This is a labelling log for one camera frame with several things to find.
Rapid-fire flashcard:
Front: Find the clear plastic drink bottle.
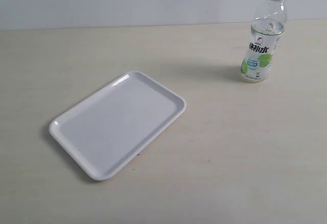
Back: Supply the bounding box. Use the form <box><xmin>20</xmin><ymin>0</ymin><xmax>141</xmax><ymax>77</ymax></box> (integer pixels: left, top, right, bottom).
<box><xmin>241</xmin><ymin>0</ymin><xmax>287</xmax><ymax>83</ymax></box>

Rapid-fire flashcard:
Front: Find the white rectangular plastic tray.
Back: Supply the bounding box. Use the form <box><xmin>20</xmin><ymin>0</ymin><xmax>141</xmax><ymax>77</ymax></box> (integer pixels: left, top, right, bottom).
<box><xmin>49</xmin><ymin>71</ymin><xmax>186</xmax><ymax>181</ymax></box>

